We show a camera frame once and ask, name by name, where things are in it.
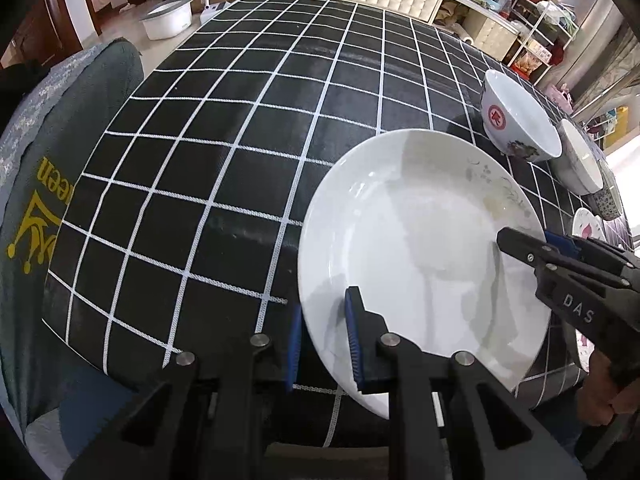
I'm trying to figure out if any large white floral plate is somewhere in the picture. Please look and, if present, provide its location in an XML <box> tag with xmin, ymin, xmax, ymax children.
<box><xmin>297</xmin><ymin>129</ymin><xmax>550</xmax><ymax>417</ymax></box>

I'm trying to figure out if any white bowl red emblem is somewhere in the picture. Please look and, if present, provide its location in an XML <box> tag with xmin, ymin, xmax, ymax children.
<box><xmin>482</xmin><ymin>70</ymin><xmax>562</xmax><ymax>162</ymax></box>

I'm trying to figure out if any person's hand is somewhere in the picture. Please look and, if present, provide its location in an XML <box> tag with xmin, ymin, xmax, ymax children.
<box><xmin>576</xmin><ymin>350</ymin><xmax>640</xmax><ymax>426</ymax></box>

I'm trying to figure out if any small pink flower plate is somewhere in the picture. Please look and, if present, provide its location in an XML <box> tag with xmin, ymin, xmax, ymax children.
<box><xmin>572</xmin><ymin>207</ymin><xmax>606</xmax><ymax>242</ymax></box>

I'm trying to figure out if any dark patterned small bowl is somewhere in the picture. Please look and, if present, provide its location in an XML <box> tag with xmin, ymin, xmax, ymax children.
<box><xmin>591</xmin><ymin>159</ymin><xmax>624</xmax><ymax>221</ymax></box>

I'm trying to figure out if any plain white bowl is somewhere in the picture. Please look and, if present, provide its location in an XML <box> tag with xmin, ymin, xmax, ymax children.
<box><xmin>550</xmin><ymin>119</ymin><xmax>603</xmax><ymax>196</ymax></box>

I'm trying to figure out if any pink bag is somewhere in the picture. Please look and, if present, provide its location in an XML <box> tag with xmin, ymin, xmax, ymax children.
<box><xmin>544</xmin><ymin>84</ymin><xmax>573</xmax><ymax>114</ymax></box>

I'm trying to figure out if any black white grid tablecloth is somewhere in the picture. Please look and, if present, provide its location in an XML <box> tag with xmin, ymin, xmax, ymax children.
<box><xmin>41</xmin><ymin>0</ymin><xmax>634</xmax><ymax>453</ymax></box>

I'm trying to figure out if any grey-green sofa with gold print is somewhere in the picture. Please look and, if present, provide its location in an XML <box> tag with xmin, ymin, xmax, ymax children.
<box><xmin>1</xmin><ymin>38</ymin><xmax>144</xmax><ymax>479</ymax></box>

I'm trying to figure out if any white plastic tub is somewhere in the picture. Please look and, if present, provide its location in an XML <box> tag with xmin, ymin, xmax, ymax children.
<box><xmin>140</xmin><ymin>0</ymin><xmax>192</xmax><ymax>41</ymax></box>

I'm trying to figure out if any white wire shelf rack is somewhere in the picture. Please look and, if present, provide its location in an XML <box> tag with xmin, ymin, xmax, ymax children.
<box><xmin>503</xmin><ymin>0</ymin><xmax>580</xmax><ymax>86</ymax></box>

